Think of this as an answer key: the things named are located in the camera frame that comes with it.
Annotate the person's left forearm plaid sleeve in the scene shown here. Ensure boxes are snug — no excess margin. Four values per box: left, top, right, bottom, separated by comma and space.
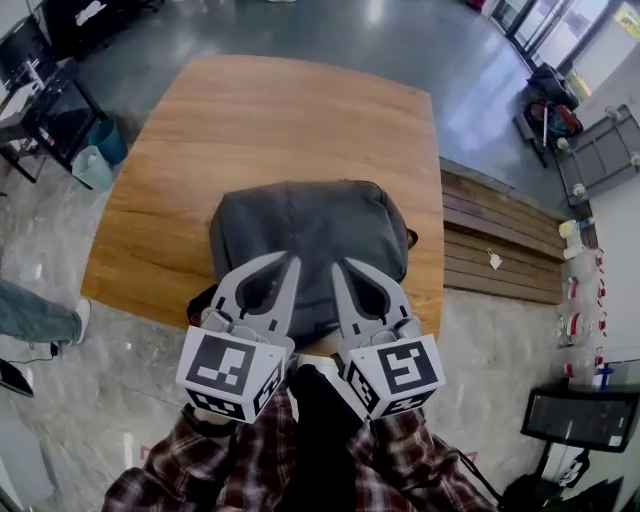
102, 394, 299, 512

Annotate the black metal desk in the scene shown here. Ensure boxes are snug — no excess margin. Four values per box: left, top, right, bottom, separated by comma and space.
0, 58, 109, 191

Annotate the grey backpack bag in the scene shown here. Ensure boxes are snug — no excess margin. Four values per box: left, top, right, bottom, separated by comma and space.
187, 179, 419, 351

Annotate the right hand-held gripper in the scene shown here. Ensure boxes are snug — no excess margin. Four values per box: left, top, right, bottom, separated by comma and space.
331, 256, 447, 421

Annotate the person's right forearm plaid sleeve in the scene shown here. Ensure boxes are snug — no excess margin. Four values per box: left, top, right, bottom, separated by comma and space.
344, 407, 497, 512

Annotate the teal waste bin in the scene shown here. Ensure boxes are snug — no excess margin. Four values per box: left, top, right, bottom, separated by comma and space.
88, 117, 129, 166

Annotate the black flat screen on stand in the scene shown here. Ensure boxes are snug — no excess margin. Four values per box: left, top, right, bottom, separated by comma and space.
519, 385, 640, 455

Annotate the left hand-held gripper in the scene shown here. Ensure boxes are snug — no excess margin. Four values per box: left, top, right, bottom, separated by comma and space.
175, 251, 302, 424

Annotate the black floor cable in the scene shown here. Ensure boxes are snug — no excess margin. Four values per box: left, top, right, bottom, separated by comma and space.
0, 340, 62, 366

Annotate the black flat device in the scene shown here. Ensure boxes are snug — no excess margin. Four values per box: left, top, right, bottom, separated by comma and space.
0, 357, 36, 399

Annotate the person's black torso clothing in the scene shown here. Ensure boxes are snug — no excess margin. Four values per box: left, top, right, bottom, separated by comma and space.
287, 363, 365, 512

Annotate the wooden slatted bench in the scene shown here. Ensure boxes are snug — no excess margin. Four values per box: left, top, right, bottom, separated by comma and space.
439, 156, 567, 307

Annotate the black bag with red items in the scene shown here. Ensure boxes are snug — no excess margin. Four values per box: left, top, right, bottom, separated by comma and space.
513, 62, 585, 169

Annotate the black computer monitor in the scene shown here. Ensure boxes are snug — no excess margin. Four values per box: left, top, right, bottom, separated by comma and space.
0, 14, 57, 90

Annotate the black floor bag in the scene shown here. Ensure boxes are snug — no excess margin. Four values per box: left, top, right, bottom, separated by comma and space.
498, 469, 627, 512

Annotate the grey wheeled cart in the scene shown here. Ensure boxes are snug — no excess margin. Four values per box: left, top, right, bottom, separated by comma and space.
553, 103, 640, 207

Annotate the group of clear bottles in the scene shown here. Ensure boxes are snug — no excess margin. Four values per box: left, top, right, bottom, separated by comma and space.
555, 218, 610, 387

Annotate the black wrist watch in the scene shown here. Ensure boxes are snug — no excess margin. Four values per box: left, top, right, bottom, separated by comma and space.
181, 402, 240, 440

